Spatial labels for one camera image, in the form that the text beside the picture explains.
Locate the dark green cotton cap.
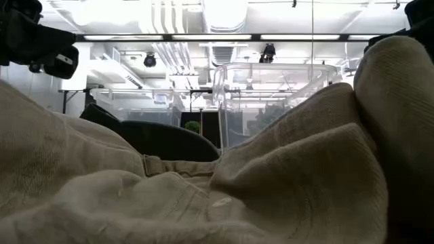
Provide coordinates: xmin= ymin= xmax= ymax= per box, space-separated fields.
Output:
xmin=79 ymin=102 xmax=221 ymax=163

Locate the beige cotton cap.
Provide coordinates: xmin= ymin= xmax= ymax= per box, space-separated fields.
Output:
xmin=0 ymin=79 xmax=146 ymax=221
xmin=208 ymin=82 xmax=389 ymax=244
xmin=0 ymin=154 xmax=245 ymax=244
xmin=352 ymin=35 xmax=434 ymax=244

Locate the green potted plant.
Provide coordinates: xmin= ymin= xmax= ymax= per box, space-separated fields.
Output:
xmin=184 ymin=120 xmax=201 ymax=134

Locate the LED light strip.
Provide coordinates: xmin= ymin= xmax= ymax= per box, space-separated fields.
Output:
xmin=83 ymin=35 xmax=164 ymax=41
xmin=349 ymin=34 xmax=380 ymax=41
xmin=172 ymin=34 xmax=252 ymax=41
xmin=260 ymin=34 xmax=340 ymax=41

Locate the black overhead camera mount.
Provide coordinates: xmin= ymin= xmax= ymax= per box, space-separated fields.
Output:
xmin=258 ymin=43 xmax=277 ymax=64

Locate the black overhead frame beam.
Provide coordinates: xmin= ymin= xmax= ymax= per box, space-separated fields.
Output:
xmin=75 ymin=33 xmax=382 ymax=43

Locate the round silver air duct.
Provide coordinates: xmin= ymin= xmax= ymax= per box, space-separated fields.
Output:
xmin=202 ymin=0 xmax=249 ymax=34

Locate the thin hanging cable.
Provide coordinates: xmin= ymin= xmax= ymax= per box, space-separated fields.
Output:
xmin=311 ymin=0 xmax=315 ymax=82

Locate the black stand frame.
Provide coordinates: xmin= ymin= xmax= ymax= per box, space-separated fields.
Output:
xmin=58 ymin=88 xmax=90 ymax=115

